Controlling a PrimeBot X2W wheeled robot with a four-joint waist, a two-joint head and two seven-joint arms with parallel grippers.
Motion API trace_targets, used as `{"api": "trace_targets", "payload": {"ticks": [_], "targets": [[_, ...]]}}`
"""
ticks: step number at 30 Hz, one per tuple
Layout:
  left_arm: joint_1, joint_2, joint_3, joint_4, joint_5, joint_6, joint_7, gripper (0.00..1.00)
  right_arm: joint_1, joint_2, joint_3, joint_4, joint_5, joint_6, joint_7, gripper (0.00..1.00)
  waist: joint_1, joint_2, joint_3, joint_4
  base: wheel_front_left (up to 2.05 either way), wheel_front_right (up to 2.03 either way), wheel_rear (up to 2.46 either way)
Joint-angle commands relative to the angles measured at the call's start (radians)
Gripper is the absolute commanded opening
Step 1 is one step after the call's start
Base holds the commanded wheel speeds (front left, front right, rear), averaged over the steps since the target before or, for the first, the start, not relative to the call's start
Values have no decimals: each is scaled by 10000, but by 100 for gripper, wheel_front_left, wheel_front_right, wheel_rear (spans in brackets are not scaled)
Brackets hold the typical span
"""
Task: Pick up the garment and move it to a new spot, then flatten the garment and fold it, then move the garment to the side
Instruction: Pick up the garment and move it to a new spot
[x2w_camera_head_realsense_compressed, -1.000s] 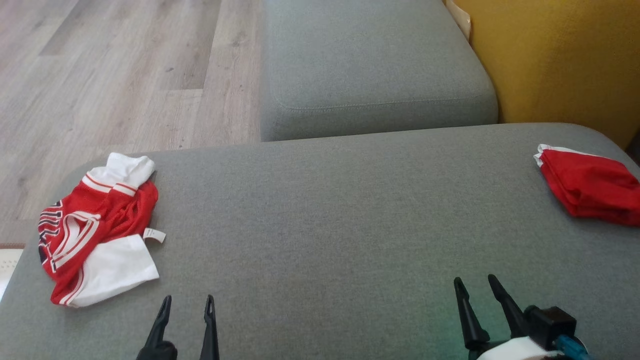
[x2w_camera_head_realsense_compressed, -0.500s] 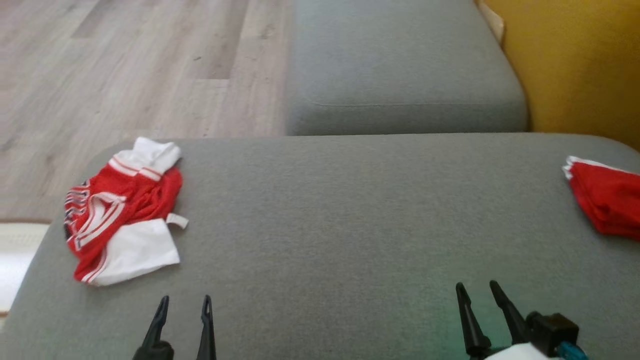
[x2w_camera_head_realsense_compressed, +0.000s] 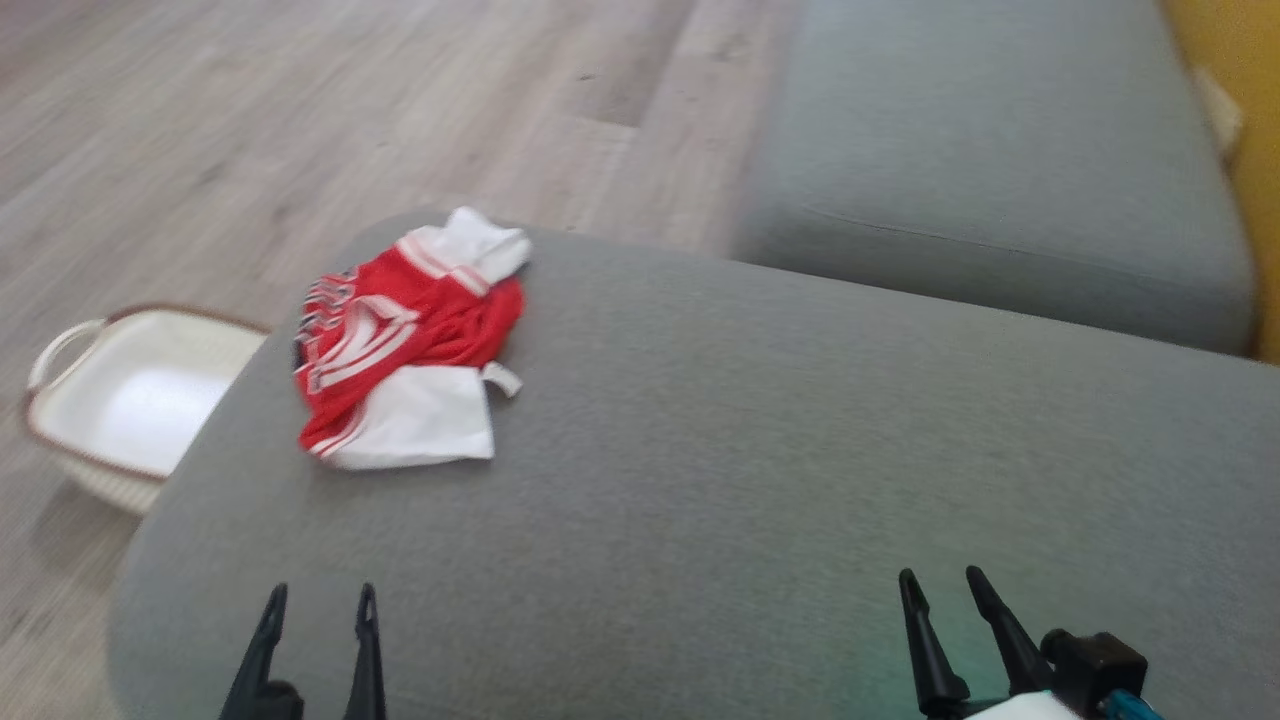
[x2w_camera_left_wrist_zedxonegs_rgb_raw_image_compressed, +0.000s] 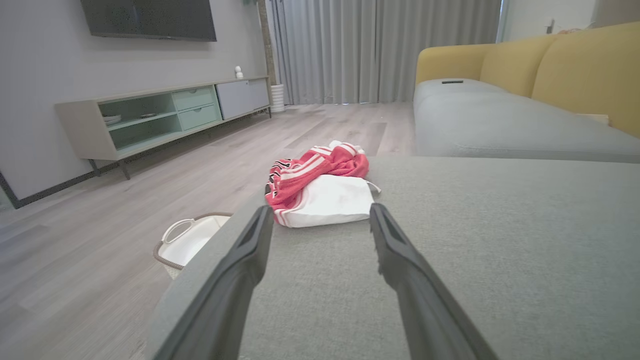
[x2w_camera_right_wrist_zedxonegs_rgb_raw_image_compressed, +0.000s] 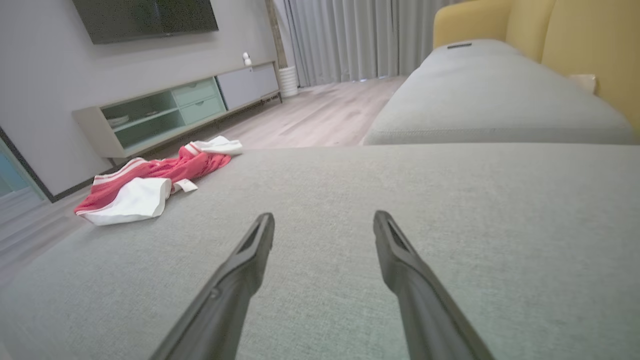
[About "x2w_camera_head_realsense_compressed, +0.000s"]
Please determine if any red and white jersey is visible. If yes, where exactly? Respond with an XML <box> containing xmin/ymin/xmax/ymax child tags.
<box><xmin>292</xmin><ymin>206</ymin><xmax>534</xmax><ymax>472</ymax></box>

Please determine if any teal cable connector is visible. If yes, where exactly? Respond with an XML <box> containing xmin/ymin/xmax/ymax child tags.
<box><xmin>1100</xmin><ymin>688</ymin><xmax>1166</xmax><ymax>720</ymax></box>

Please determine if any large grey sofa seat cushion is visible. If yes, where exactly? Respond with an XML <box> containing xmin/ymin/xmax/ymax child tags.
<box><xmin>105</xmin><ymin>208</ymin><xmax>1280</xmax><ymax>720</ymax></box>

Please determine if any white laundry basket brown rim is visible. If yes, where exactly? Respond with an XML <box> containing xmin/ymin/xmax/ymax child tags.
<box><xmin>22</xmin><ymin>304</ymin><xmax>273</xmax><ymax>517</ymax></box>

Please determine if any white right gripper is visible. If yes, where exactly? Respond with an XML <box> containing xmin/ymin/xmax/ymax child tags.
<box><xmin>897</xmin><ymin>565</ymin><xmax>1083</xmax><ymax>720</ymax></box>

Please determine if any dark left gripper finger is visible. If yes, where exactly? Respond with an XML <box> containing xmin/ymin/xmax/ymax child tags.
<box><xmin>343</xmin><ymin>583</ymin><xmax>388</xmax><ymax>720</ymax></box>
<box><xmin>218</xmin><ymin>583</ymin><xmax>305</xmax><ymax>720</ymax></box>

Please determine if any white paper tag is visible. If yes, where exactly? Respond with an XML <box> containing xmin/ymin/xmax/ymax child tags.
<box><xmin>1193</xmin><ymin>65</ymin><xmax>1247</xmax><ymax>153</ymax></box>

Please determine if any grey sofa chaise cushion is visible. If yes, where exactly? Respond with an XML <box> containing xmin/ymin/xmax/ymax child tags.
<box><xmin>733</xmin><ymin>0</ymin><xmax>1258</xmax><ymax>357</ymax></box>

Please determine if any yellow fabric panel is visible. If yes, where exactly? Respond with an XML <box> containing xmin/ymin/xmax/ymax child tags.
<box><xmin>1160</xmin><ymin>0</ymin><xmax>1280</xmax><ymax>364</ymax></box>

